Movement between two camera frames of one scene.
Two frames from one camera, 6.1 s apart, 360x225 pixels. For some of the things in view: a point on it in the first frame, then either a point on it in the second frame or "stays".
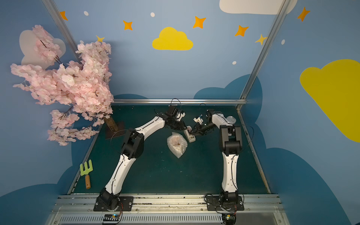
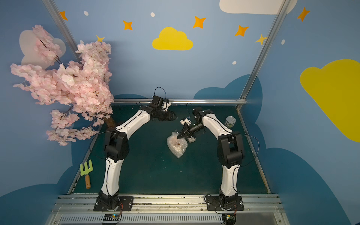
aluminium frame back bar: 177,100 stays
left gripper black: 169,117 to 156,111
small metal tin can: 231,120 stays
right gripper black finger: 196,131 to 183,134
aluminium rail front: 263,209 stays
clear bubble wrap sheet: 177,144 stays
